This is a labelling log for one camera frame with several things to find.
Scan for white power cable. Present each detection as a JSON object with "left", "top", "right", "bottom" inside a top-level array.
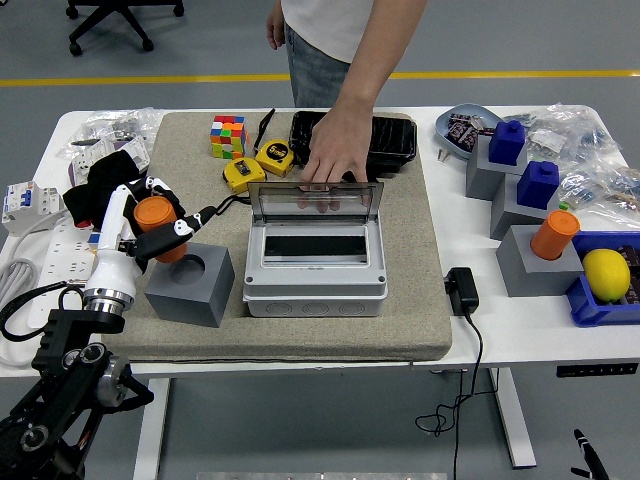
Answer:
[{"left": 0, "top": 208, "right": 69, "bottom": 369}]

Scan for white socket purple edge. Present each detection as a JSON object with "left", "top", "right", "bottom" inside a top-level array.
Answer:
[{"left": 66, "top": 149, "right": 101, "bottom": 187}]

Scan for dark parts in bin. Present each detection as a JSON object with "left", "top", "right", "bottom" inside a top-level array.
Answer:
[{"left": 612, "top": 243, "right": 640, "bottom": 306}]

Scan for blue plastic bin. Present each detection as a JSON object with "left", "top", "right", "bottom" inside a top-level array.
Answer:
[{"left": 565, "top": 230, "right": 640, "bottom": 328}]

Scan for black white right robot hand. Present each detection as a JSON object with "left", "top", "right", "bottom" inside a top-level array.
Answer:
[{"left": 571, "top": 428, "right": 611, "bottom": 480}]

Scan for person's left hand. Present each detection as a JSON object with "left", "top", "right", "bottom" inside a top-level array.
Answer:
[{"left": 298, "top": 99, "right": 376, "bottom": 214}]

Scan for blue block with knob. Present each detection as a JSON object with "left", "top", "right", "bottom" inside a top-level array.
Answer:
[
  {"left": 488, "top": 119, "right": 527, "bottom": 166},
  {"left": 516, "top": 160, "right": 560, "bottom": 210}
]

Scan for black power adapter with cord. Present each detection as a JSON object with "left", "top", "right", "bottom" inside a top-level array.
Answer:
[{"left": 415, "top": 266, "right": 497, "bottom": 480}]

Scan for person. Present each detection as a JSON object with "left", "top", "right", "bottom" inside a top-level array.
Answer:
[{"left": 279, "top": 0, "right": 401, "bottom": 109}]

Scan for white table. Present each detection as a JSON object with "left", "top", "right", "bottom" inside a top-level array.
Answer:
[{"left": 0, "top": 103, "right": 640, "bottom": 480}]

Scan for black cloth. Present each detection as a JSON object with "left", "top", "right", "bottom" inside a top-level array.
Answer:
[{"left": 62, "top": 151, "right": 146, "bottom": 229}]

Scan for black office chair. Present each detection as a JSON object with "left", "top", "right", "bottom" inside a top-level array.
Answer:
[{"left": 65, "top": 0, "right": 185, "bottom": 57}]

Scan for person's right hand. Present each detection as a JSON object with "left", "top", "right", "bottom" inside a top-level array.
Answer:
[{"left": 264, "top": 3, "right": 287, "bottom": 51}]

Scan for grey-brown mat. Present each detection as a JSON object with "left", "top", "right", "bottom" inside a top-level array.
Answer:
[{"left": 101, "top": 110, "right": 454, "bottom": 365}]

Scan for white power strip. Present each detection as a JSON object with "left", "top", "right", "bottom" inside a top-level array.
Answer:
[{"left": 27, "top": 217, "right": 101, "bottom": 329}]

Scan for yellow tape measure black strap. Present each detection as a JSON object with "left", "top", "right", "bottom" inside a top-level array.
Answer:
[{"left": 215, "top": 156, "right": 267, "bottom": 216}]

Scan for white circuit breaker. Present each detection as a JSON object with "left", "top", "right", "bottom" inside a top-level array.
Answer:
[{"left": 1, "top": 180, "right": 66, "bottom": 236}]

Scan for clear bag of parts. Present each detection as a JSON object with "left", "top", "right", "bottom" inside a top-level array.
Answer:
[
  {"left": 555, "top": 158, "right": 640, "bottom": 230},
  {"left": 524, "top": 103, "right": 626, "bottom": 169},
  {"left": 55, "top": 107, "right": 164, "bottom": 161}
]

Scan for grey block with round hole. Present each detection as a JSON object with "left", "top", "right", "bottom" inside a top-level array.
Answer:
[
  {"left": 495, "top": 224, "right": 586, "bottom": 298},
  {"left": 144, "top": 242, "right": 236, "bottom": 329}
]

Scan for black cracked tray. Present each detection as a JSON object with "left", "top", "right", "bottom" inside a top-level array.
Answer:
[{"left": 288, "top": 110, "right": 419, "bottom": 181}]

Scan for black table control panel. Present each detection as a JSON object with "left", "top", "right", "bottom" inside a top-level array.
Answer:
[{"left": 556, "top": 363, "right": 640, "bottom": 379}]

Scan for orange cylinder battery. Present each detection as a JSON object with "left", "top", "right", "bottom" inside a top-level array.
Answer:
[
  {"left": 132, "top": 196, "right": 189, "bottom": 265},
  {"left": 530, "top": 209, "right": 581, "bottom": 261}
]

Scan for grey junction box clear lid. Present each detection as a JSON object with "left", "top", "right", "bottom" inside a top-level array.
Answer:
[{"left": 242, "top": 180, "right": 389, "bottom": 319}]

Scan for pale blue dish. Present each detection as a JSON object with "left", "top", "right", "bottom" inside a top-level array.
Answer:
[{"left": 434, "top": 103, "right": 504, "bottom": 161}]

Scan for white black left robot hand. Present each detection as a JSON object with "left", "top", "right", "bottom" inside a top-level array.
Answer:
[{"left": 83, "top": 175, "right": 220, "bottom": 304}]

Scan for white wall socket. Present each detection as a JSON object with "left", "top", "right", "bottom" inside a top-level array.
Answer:
[{"left": 115, "top": 137, "right": 151, "bottom": 172}]

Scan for yellow tape measure black label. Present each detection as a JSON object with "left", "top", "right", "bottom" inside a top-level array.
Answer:
[{"left": 254, "top": 139, "right": 295, "bottom": 176}]

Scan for thin black strap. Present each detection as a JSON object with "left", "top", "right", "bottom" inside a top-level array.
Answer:
[{"left": 252, "top": 107, "right": 277, "bottom": 154}]

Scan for yellow lemon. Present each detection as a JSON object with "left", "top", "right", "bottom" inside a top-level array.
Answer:
[{"left": 582, "top": 248, "right": 632, "bottom": 303}]

